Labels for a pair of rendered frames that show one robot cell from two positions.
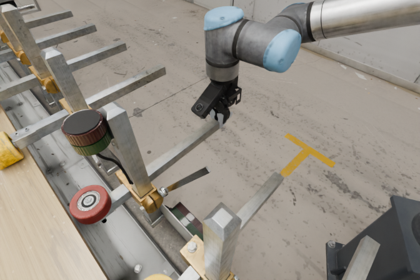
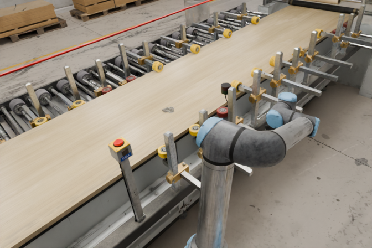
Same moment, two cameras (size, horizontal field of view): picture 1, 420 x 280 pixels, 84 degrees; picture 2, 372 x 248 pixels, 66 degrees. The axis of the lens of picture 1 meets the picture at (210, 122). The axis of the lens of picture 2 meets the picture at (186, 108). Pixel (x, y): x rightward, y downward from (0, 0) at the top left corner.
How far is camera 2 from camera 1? 142 cm
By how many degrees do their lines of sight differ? 69
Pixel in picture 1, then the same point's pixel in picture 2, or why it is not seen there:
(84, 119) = (226, 84)
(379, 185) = not seen: outside the picture
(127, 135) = (230, 98)
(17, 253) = (206, 103)
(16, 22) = (277, 58)
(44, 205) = (220, 102)
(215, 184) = (304, 230)
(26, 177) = not seen: hidden behind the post
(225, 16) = (281, 95)
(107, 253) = not seen: hidden behind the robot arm
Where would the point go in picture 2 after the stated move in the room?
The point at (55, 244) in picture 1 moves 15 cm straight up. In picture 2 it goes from (209, 108) to (208, 89)
